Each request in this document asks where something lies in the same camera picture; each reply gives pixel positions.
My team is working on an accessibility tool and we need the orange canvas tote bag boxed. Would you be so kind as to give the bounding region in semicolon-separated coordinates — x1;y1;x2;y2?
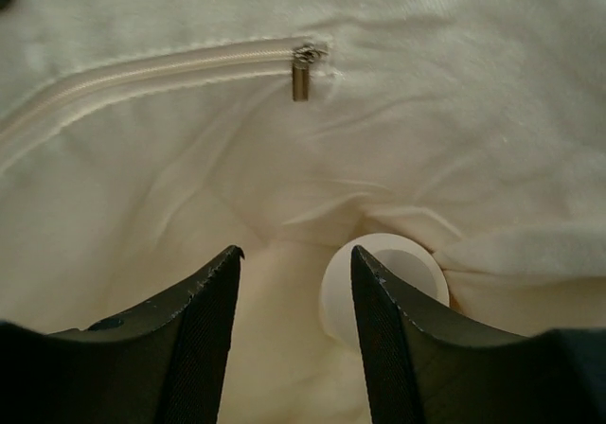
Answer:
1;0;605;423

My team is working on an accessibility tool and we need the metal zipper pull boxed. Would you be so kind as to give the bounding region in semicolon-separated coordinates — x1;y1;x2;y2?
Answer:
291;44;328;102

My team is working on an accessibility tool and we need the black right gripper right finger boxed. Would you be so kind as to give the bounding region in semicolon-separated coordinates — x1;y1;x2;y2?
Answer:
350;246;605;423

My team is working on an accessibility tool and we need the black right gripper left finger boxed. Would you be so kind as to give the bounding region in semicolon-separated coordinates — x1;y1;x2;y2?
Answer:
1;246;243;423

